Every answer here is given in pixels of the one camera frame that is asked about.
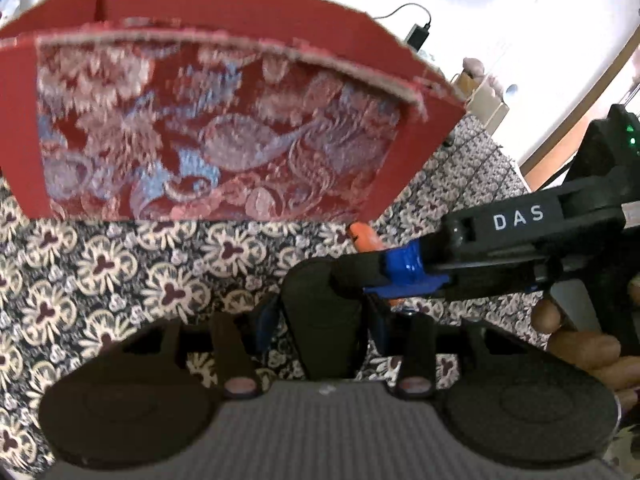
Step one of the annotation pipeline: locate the floral patterned tablecloth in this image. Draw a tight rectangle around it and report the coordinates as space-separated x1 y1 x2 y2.
0 110 640 480

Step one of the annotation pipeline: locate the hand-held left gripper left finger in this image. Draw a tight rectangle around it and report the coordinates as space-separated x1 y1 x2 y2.
126 300 284 401

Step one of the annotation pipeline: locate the person's right hand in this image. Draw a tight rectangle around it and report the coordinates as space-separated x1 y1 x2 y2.
530 274 640 423

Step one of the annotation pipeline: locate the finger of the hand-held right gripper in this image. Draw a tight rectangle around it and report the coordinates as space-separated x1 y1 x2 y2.
361 273 450 297
334 240 427 287

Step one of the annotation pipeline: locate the black power adapter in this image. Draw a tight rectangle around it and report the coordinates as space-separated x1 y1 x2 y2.
404 22 434 47

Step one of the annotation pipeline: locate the pink soft object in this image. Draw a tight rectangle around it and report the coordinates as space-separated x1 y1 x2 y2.
461 56 502 92

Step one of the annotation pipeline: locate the red brocade cardboard box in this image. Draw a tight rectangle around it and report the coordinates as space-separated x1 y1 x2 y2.
0 0 468 223

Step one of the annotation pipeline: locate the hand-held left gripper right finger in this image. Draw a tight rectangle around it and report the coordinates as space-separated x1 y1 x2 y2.
366 296 507 401

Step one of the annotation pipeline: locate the orange plastic object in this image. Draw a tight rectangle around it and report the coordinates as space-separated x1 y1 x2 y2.
347 221 407 307

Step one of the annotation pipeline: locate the black plastic object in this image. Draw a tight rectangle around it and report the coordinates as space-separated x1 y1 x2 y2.
281 259 367 382

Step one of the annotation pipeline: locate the thin black cable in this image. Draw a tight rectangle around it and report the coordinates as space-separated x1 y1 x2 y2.
371 3 432 27

